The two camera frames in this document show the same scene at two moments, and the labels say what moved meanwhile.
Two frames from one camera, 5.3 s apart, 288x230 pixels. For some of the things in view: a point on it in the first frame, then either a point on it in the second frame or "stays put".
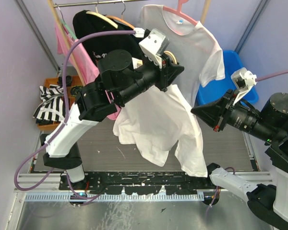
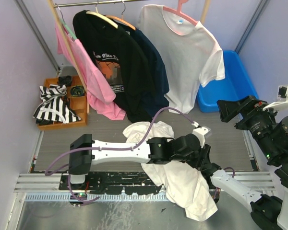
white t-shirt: (161, 123) → (185, 184)
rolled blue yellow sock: (75, 90) stays put
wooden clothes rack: (206, 7) stays put
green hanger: (66, 26) stays put
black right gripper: (215, 113) → (246, 106)
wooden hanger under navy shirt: (121, 20) stays put
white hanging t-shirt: (196, 50) stays put
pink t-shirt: (87, 70) stays put
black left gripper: (168, 73) → (203, 162)
